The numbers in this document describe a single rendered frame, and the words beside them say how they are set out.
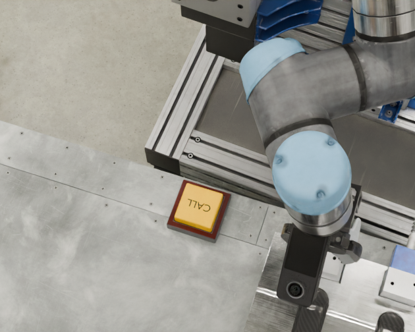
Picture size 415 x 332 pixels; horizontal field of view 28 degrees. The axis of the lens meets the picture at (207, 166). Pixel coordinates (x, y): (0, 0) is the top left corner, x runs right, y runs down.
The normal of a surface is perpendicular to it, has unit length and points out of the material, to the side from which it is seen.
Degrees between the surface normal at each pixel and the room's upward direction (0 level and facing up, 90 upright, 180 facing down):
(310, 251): 39
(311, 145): 11
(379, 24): 64
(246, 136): 0
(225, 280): 0
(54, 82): 0
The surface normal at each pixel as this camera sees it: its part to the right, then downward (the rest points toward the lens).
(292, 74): 0.02, -0.40
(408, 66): 0.30, 0.44
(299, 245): -0.35, 0.19
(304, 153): -0.19, -0.29
